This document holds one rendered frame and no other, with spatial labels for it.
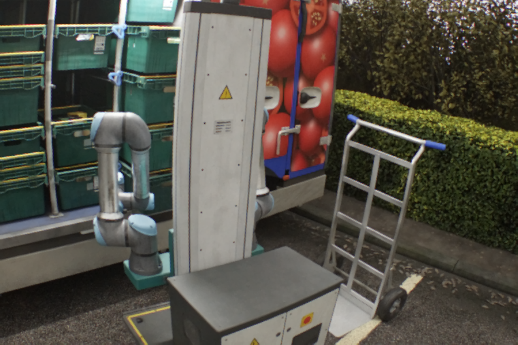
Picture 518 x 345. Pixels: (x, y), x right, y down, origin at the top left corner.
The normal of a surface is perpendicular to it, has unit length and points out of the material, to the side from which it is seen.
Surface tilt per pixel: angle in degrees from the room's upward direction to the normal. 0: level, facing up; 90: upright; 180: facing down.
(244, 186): 90
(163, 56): 100
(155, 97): 96
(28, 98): 95
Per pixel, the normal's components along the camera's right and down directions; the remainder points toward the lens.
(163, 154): 0.69, 0.39
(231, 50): 0.61, 0.24
